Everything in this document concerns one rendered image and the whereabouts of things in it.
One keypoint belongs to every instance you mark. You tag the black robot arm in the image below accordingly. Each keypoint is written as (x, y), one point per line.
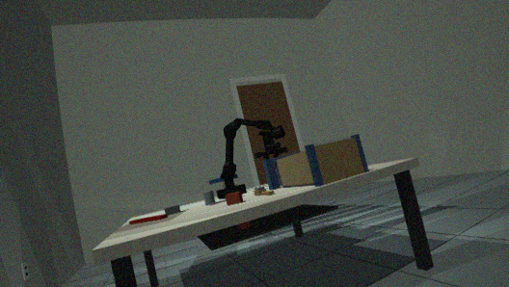
(230, 132)

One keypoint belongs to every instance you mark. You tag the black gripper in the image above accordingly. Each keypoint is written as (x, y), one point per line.
(265, 154)

